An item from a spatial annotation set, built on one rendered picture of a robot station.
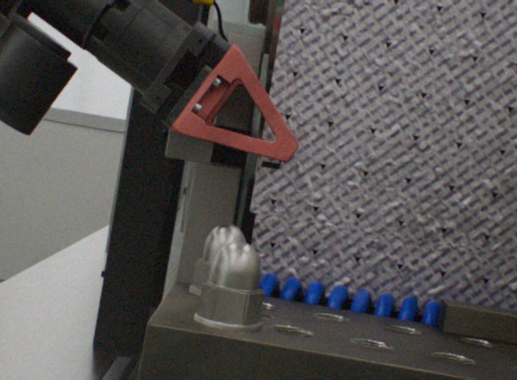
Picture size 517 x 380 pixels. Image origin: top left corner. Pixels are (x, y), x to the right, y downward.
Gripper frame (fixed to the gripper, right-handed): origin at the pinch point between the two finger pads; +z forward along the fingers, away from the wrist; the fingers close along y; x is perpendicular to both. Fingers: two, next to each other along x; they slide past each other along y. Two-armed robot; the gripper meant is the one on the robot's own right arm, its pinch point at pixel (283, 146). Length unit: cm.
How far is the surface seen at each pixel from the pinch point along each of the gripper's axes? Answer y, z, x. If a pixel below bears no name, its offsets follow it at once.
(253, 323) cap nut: 16.9, 4.2, -8.5
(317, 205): 0.3, 4.4, -1.8
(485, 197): 0.2, 13.1, 5.3
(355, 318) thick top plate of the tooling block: 7.0, 9.9, -5.9
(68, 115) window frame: -555, -102, -62
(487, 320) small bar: 6.4, 16.7, -1.1
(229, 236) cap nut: 8.0, 0.6, -6.4
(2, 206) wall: -556, -102, -127
